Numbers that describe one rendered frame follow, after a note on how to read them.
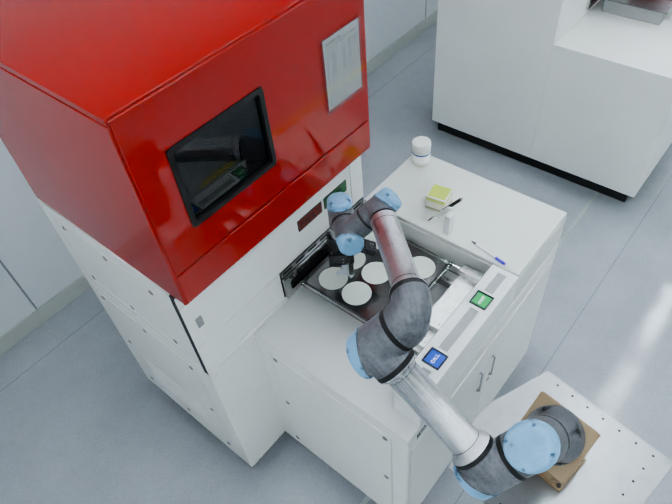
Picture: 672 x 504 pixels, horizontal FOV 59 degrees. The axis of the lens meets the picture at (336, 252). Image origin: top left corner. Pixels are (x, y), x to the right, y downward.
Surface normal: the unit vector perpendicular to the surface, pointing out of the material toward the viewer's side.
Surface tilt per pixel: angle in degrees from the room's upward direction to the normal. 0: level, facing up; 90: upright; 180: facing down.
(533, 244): 0
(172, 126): 90
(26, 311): 90
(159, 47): 0
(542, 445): 37
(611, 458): 0
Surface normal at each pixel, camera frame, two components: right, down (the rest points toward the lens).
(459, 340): -0.08, -0.66
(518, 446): -0.48, -0.18
